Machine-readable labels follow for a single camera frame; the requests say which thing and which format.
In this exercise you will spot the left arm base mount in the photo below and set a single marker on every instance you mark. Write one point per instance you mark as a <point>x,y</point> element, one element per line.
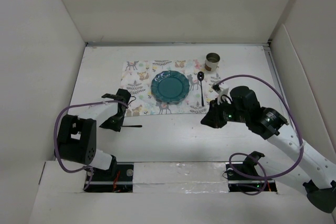
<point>118,180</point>

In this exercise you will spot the black spoon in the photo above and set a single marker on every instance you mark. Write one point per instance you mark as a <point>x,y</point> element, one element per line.
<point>200,77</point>

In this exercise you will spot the teal ceramic plate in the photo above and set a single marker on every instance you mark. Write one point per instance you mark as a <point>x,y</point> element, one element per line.
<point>170,86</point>

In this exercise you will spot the patterned cloth placemat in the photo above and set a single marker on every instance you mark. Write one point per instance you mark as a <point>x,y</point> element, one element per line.
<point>138,75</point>

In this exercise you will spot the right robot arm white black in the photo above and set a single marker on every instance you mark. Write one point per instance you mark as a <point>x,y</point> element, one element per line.
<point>312,174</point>

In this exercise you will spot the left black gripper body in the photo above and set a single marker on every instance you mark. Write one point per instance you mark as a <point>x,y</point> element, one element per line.
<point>114,121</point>

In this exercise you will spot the black fork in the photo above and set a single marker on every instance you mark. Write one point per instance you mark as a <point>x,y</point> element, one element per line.
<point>135,126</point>

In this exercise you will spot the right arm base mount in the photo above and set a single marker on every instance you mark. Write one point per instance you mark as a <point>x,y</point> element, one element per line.
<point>238,183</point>

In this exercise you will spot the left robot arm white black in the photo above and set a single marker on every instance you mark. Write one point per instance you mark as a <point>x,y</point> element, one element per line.
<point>75,132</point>

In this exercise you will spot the white brown metal cup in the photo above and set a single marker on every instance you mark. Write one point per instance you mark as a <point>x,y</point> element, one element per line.
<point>211,61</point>

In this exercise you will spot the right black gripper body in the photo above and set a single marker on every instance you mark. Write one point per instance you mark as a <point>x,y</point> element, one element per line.
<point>222,113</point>

